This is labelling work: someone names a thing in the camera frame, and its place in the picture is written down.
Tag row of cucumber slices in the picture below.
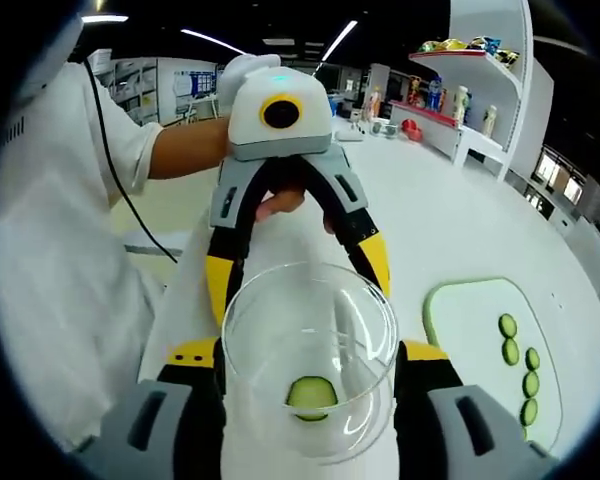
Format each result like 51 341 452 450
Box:
497 312 542 441

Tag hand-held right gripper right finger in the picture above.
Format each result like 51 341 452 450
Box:
393 339 556 480

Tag white display shelf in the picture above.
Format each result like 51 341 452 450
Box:
387 0 536 181

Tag black device cable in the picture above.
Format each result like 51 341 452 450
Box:
83 55 179 264

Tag single cucumber slice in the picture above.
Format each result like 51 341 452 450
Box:
285 375 339 422

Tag wall notice board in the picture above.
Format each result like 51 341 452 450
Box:
172 69 216 101

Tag ceiling light strip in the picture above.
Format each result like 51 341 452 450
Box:
79 13 130 25
179 28 246 56
321 19 359 64

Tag metal storage rack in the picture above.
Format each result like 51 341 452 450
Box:
87 49 159 126

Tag red plastic container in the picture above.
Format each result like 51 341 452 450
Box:
400 118 424 142

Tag blue snack packet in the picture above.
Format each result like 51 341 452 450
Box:
469 34 502 54

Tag beige drink bottle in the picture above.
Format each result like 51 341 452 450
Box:
452 85 471 125

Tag pink yellow bottle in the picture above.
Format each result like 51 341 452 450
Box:
367 85 384 121

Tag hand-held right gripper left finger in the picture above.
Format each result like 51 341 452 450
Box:
74 337 227 480

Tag person's left hand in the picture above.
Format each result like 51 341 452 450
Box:
254 187 307 224

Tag clear glass bowl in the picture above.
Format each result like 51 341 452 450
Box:
221 261 399 417

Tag clear glass jar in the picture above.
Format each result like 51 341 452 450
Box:
371 119 401 139

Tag white green-edged cutting board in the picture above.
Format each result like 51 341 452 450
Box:
422 277 566 451

